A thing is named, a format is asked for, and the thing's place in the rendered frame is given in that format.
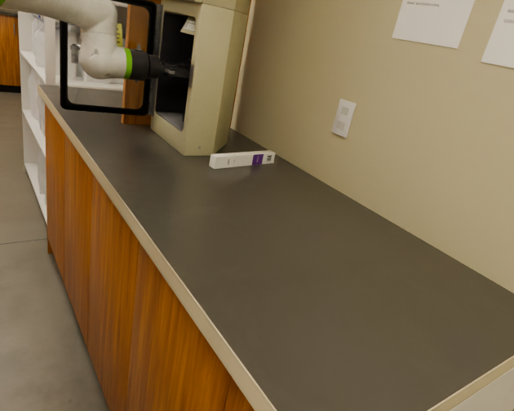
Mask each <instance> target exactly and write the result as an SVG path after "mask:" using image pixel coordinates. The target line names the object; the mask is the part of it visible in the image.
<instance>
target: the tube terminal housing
mask: <svg viewBox="0 0 514 411"><path fill-rule="evenodd" d="M161 5H163V12H162V21H163V15H164V12H165V13H170V14H174V15H181V16H186V17H189V16H194V17H195V19H196V26H195V34H194V40H193V53H192V61H191V64H193V65H194V70H193V83H192V88H190V87H189V88H188V95H187V102H186V109H185V116H184V128H183V130H182V131H180V130H178V129H176V128H175V127H174V126H172V125H171V124H170V123H169V122H167V121H166V120H164V119H163V118H162V117H160V116H158V115H157V114H156V111H155V105H154V114H153V116H151V125H150V128H151V129H152V130H153V131H154V132H156V133H157V134H158V135H159V136H161V137H162V138H163V139H164V140H165V141H166V142H167V143H169V144H170V145H171V146H172V147H174V148H175V149H176V150H177V151H179V152H180V153H181V154H182V155H184V156H210V155H211V154H215V153H216V152H218V151H219V150H220V149H221V148H222V147H223V146H224V145H225V144H226V143H227V142H228V133H229V127H230V122H231V117H232V112H233V103H234V98H235V92H236V87H237V78H238V73H239V68H240V63H241V54H242V48H243V43H244V38H245V33H246V23H247V18H248V13H249V8H250V0H202V3H199V2H190V1H185V0H161ZM161 40H162V30H161ZM161 40H160V49H161ZM160 49H159V59H160ZM156 95H157V87H156ZM156 95H155V104H156Z"/></svg>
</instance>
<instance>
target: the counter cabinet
mask: <svg viewBox="0 0 514 411"><path fill-rule="evenodd" d="M45 136H46V179H47V253H48V254H54V256H55V260H56V263H57V265H58V268H59V270H60V275H61V276H62V279H63V282H64V286H65V288H66V290H67V293H68V296H69V299H70V302H71V304H72V307H73V310H74V313H75V316H76V318H77V321H78V324H79V327H80V330H81V332H82V336H83V338H84V341H85V344H86V347H87V350H88V352H89V355H90V357H91V361H92V364H93V366H94V368H95V372H96V375H97V378H98V379H99V382H100V386H101V389H102V391H103V393H104V398H105V400H106V402H107V405H108V407H109V411H254V409H253V408H252V406H251V405H250V403H249V401H248V400H247V398H246V397H245V396H244V394H243V393H242V392H241V390H240V388H239V387H238V385H237V384H236V383H235V381H234V380H233V378H232V376H231V375H230V374H229V372H228V371H227V370H226V368H225V367H224V365H223V363H222V362H221V360H220V359H219V357H218V356H217V355H216V354H215V352H214V350H213V349H212V347H211V346H210V344H209V343H208V342H207V341H206V339H205V337H204V336H203V334H202V332H201V331H200V329H199V328H198V327H197V325H196V324H195V323H194V321H193V319H192V318H191V316H190V315H189V314H188V312H187V311H186V309H185V308H184V306H183V305H182V303H181V302H180V301H179V299H178V298H177V296H176V295H175V293H174V291H173V290H172V289H171V287H170V286H169V285H168V283H167V282H166V280H165V278H164V277H163V275H162V274H161V273H160V272H159V270H158V269H157V267H156V265H155V264H154V262H153V261H152V259H151V258H150V257H149V255H148V254H147V252H146V251H145V249H144V247H143V246H142V245H141V244H140V242H139V240H138V239H137V237H136V236H135V234H134V233H133V231H131V229H130V227H129V226H128V224H127V223H126V221H125V219H124V218H123V217H122V216H121V214H120V213H119V211H118V210H117V208H116V206H115V205H114V204H113V202H112V201H111V200H110V198H109V196H108V195H107V193H106V192H105V190H104V189H103V188H102V186H101V185H100V183H99V182H98V180H97V179H96V177H95V176H94V175H93V173H92V172H91V170H90V168H89V167H88V165H87V164H86V163H85V162H84V160H83V159H82V157H81V155H80V154H79V152H78V151H77V149H76V148H75V147H74V146H73V144H72V142H71V141H70V139H69V137H68V136H67V135H66V134H65V132H64V130H63V129H62V128H61V126H60V124H59V123H58V121H57V120H56V119H55V117H54V116H53V114H52V113H51V111H50V110H49V108H48V107H47V106H46V104H45ZM513 409H514V368H512V369H510V370H509V371H507V372H506V373H505V374H503V375H502V376H500V377H499V378H497V379H495V380H494V381H493V382H492V383H490V384H489V385H487V386H486V387H484V388H482V389H481V390H479V391H478V392H477V393H475V394H474V395H472V396H470V397H469V398H467V399H466V400H465V401H463V402H462V403H461V404H459V405H457V406H456V407H454V408H453V409H451V410H450V411H512V410H513Z"/></svg>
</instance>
